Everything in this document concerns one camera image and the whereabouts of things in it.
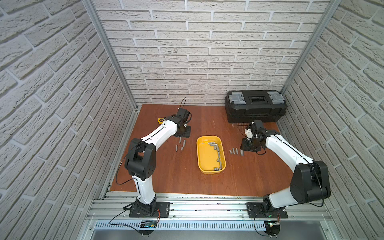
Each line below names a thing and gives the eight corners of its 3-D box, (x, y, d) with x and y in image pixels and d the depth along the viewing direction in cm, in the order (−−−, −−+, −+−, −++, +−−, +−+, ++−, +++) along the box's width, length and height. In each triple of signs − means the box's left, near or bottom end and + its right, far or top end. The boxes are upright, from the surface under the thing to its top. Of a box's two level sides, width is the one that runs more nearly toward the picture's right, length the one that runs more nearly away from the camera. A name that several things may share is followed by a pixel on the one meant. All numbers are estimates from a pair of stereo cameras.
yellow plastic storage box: (197, 174, 88) (197, 170, 83) (197, 140, 103) (197, 135, 98) (225, 174, 88) (226, 171, 83) (220, 140, 103) (222, 135, 98)
